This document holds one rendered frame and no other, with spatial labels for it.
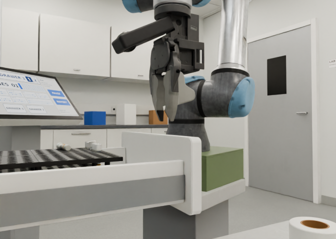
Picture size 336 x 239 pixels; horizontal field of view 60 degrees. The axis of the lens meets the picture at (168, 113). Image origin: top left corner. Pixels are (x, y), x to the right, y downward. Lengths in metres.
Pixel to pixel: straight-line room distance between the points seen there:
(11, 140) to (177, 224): 0.86
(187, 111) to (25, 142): 0.85
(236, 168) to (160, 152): 0.51
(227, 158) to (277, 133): 3.22
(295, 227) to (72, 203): 0.31
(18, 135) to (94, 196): 1.10
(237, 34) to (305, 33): 3.10
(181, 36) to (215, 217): 0.57
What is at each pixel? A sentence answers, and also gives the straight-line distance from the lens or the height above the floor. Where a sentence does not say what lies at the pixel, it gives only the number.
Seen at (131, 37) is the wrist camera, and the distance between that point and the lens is 0.52.
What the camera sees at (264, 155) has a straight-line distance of 4.27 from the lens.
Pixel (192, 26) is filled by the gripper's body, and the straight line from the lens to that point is 0.59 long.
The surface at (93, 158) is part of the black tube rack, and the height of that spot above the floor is 0.90.
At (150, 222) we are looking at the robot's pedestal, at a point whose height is 0.64.
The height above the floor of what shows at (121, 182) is 0.87.
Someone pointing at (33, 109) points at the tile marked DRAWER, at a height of 1.00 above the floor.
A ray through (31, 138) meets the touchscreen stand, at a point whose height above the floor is 0.87.
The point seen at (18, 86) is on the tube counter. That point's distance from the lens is 1.48.
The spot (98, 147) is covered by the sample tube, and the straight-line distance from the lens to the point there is 0.51.
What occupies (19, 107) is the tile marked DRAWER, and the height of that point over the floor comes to 1.01.
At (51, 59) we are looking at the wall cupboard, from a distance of 3.89.
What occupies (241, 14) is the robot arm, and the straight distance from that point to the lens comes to 0.97.
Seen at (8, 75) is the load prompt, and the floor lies 1.16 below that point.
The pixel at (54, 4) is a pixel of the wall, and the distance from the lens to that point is 4.47.
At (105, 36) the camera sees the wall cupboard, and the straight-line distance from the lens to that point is 4.14.
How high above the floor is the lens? 0.95
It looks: 2 degrees up
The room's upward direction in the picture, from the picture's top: straight up
